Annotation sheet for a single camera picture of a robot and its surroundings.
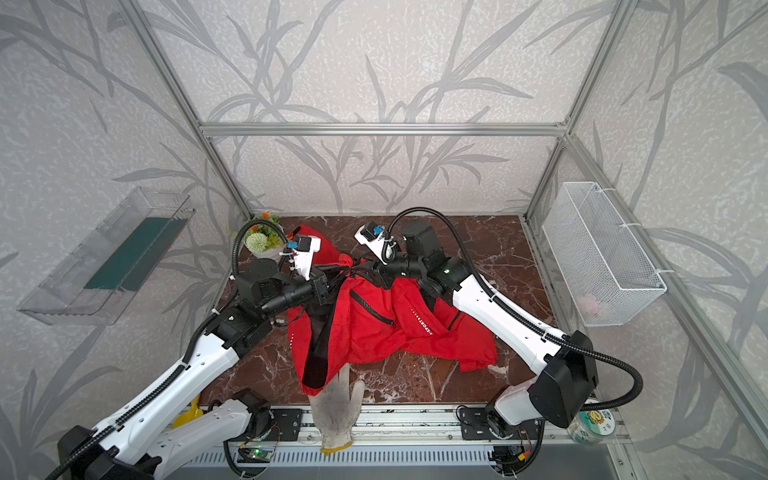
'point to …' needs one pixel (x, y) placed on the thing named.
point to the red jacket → (364, 320)
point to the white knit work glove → (335, 410)
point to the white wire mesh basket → (602, 267)
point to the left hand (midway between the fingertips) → (351, 264)
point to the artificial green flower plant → (264, 236)
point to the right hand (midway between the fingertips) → (362, 251)
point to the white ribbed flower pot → (272, 253)
